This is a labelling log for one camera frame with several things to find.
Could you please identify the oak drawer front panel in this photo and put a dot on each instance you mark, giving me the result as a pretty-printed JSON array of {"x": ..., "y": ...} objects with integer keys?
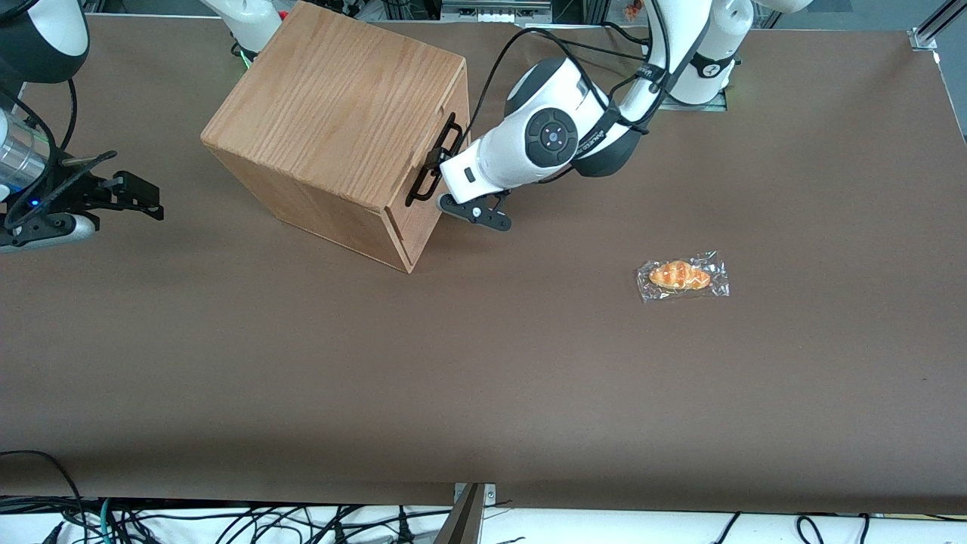
[{"x": 423, "y": 227}]

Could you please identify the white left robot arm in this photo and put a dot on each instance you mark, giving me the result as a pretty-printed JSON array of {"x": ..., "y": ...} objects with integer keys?
[{"x": 604, "y": 143}]

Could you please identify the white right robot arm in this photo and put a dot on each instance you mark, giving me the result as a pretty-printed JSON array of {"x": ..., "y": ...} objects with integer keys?
[{"x": 53, "y": 30}]

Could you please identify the light oak wooden cabinet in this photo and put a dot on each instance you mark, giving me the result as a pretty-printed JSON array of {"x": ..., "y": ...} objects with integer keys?
[{"x": 332, "y": 113}]

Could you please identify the brown table cover sheet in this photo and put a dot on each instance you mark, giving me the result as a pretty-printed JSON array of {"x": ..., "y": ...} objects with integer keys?
[{"x": 483, "y": 378}]

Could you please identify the small orange object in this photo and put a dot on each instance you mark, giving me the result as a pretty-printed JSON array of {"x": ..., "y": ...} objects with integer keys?
[{"x": 633, "y": 9}]

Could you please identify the bread roll in clear wrapper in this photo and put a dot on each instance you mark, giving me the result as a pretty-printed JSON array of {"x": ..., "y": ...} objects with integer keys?
[{"x": 680, "y": 276}]

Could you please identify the aluminium profile corner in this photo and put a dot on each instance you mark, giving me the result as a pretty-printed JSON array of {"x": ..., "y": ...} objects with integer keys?
[{"x": 933, "y": 26}]

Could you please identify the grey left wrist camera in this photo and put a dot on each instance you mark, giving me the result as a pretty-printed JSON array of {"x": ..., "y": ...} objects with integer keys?
[{"x": 483, "y": 215}]

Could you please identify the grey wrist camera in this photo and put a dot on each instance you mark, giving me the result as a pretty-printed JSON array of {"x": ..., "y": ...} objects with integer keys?
[
  {"x": 483, "y": 215},
  {"x": 68, "y": 227}
]

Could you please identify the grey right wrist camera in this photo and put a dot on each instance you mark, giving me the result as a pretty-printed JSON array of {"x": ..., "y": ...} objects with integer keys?
[{"x": 68, "y": 227}]

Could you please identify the aluminium frame rack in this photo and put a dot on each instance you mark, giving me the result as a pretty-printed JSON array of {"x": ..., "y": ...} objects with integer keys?
[{"x": 495, "y": 9}]

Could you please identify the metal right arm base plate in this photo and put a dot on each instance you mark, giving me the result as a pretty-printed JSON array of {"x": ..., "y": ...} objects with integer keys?
[{"x": 243, "y": 57}]

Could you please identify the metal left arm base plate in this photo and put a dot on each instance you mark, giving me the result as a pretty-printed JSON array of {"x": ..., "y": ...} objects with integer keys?
[{"x": 714, "y": 106}]

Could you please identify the small metal table bracket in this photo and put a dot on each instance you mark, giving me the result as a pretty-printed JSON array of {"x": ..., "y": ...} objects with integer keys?
[{"x": 488, "y": 492}]

